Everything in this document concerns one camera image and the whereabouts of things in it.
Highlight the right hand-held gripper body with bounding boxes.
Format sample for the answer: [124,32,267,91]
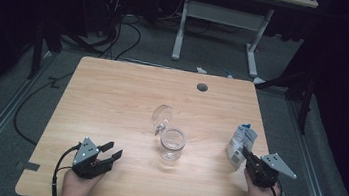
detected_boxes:
[242,149,300,193]

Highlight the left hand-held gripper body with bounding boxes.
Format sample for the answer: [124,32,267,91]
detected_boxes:
[70,135,117,183]

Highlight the white and blue milk carton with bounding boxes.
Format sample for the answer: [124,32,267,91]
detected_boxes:
[224,121,260,171]

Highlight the person's left hand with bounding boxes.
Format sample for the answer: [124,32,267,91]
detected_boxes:
[59,166,104,196]

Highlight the black metal stand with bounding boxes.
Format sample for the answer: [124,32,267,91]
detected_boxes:
[27,19,66,84]
[248,64,321,136]

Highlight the white plug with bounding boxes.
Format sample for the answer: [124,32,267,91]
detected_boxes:
[195,65,208,76]

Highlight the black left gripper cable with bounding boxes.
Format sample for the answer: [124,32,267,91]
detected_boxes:
[50,142,83,196]

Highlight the black floor cable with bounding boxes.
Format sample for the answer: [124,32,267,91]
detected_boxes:
[10,65,76,150]

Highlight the bundle of black cables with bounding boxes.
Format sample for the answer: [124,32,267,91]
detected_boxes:
[93,0,147,64]

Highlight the white metal desk frame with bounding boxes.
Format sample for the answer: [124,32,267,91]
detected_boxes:
[168,0,278,87]

